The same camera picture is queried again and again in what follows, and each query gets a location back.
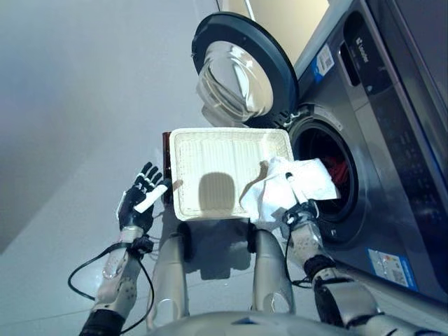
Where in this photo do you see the blue energy label sticker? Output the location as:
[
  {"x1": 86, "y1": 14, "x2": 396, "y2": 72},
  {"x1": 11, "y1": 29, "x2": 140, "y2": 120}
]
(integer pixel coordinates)
[{"x1": 367, "y1": 247, "x2": 420, "y2": 293}]

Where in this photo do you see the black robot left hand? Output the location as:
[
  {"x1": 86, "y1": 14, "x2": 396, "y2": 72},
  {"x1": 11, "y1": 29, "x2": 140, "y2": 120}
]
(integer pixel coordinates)
[{"x1": 116, "y1": 161, "x2": 172, "y2": 234}]

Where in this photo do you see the thin white floor cable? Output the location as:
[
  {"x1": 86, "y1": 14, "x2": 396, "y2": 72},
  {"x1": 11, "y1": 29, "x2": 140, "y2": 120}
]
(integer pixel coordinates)
[{"x1": 148, "y1": 209, "x2": 167, "y2": 262}]

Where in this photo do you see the round glass washing machine door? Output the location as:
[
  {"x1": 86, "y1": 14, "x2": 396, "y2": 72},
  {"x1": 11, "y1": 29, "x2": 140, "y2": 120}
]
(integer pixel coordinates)
[{"x1": 190, "y1": 11, "x2": 299, "y2": 129}]

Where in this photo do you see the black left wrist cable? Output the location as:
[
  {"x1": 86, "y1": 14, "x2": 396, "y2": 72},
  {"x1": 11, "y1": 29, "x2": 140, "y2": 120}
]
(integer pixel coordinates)
[{"x1": 67, "y1": 243, "x2": 155, "y2": 333}]

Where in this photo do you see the orange-red garment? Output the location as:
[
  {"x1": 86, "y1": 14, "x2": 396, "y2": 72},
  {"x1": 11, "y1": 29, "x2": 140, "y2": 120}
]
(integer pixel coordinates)
[{"x1": 321, "y1": 153, "x2": 351, "y2": 186}]

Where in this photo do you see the silver robot right leg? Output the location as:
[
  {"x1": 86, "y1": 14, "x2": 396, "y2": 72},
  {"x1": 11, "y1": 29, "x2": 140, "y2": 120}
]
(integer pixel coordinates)
[{"x1": 250, "y1": 227, "x2": 297, "y2": 314}]

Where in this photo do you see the silver robot left leg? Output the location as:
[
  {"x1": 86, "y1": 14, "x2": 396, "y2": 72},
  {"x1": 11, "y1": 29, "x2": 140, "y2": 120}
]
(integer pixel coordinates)
[{"x1": 146, "y1": 234, "x2": 192, "y2": 332}]

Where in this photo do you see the cream wicker laundry basket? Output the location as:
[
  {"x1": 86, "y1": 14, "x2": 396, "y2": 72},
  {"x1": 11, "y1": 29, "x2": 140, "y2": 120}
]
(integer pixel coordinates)
[{"x1": 169, "y1": 127, "x2": 293, "y2": 222}]

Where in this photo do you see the white garment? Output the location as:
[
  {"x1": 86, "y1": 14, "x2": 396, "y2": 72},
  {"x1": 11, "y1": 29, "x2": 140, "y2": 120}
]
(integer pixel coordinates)
[{"x1": 239, "y1": 156, "x2": 342, "y2": 232}]

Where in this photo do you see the grey robot torso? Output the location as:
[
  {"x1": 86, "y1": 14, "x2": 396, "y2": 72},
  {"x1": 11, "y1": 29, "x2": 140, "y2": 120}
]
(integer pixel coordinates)
[{"x1": 145, "y1": 309, "x2": 365, "y2": 336}]

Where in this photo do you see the silver robot leg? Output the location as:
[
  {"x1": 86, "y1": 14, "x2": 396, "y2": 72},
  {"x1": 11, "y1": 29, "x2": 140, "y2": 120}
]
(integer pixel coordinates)
[
  {"x1": 146, "y1": 234, "x2": 192, "y2": 332},
  {"x1": 250, "y1": 227, "x2": 297, "y2": 314}
]

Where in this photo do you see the grey front-load washing machine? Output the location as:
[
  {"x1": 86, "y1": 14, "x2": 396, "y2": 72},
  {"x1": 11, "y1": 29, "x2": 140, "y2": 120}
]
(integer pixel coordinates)
[{"x1": 279, "y1": 0, "x2": 448, "y2": 305}]

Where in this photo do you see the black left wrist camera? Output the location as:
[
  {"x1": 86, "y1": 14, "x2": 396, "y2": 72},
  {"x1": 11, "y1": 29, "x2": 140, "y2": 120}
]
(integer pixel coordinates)
[{"x1": 132, "y1": 236, "x2": 155, "y2": 255}]

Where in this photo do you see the blue white barcode sticker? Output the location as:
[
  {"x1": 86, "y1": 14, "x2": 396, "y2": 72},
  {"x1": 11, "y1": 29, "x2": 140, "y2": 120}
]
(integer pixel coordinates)
[{"x1": 310, "y1": 43, "x2": 334, "y2": 84}]

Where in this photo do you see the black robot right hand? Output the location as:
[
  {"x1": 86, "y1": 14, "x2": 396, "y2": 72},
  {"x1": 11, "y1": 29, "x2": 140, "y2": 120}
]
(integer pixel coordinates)
[{"x1": 285, "y1": 171, "x2": 321, "y2": 218}]

